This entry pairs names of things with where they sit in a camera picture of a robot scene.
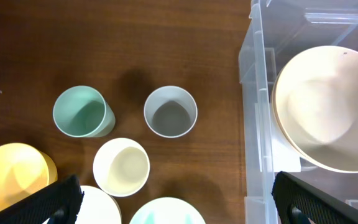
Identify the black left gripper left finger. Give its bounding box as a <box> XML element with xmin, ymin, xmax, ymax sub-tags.
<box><xmin>0</xmin><ymin>175</ymin><xmax>84</xmax><ymax>224</ymax></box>

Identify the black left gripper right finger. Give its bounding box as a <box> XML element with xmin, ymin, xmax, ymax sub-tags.
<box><xmin>272</xmin><ymin>172</ymin><xmax>358</xmax><ymax>224</ymax></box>

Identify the cream plastic cup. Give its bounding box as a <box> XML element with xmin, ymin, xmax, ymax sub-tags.
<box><xmin>93</xmin><ymin>138</ymin><xmax>150</xmax><ymax>197</ymax></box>

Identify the mint green plastic cup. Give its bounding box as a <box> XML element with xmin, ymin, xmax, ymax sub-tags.
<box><xmin>52</xmin><ymin>85</ymin><xmax>116</xmax><ymax>138</ymax></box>

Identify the cream plastic bowl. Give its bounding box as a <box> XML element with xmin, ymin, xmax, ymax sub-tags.
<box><xmin>271</xmin><ymin>45</ymin><xmax>358</xmax><ymax>173</ymax></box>

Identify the grey plastic cup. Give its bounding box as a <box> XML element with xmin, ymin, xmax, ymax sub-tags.
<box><xmin>144</xmin><ymin>85</ymin><xmax>198</xmax><ymax>139</ymax></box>

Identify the white small bowl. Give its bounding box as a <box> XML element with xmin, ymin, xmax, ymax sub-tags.
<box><xmin>75</xmin><ymin>185</ymin><xmax>122</xmax><ymax>224</ymax></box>

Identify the yellow small bowl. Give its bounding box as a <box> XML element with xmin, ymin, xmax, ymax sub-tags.
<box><xmin>0</xmin><ymin>142</ymin><xmax>58</xmax><ymax>211</ymax></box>

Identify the mint green small bowl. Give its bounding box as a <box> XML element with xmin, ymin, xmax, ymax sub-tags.
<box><xmin>129</xmin><ymin>197</ymin><xmax>206</xmax><ymax>224</ymax></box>

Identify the clear plastic storage bin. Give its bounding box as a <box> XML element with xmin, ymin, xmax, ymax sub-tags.
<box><xmin>238</xmin><ymin>0</ymin><xmax>358</xmax><ymax>223</ymax></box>

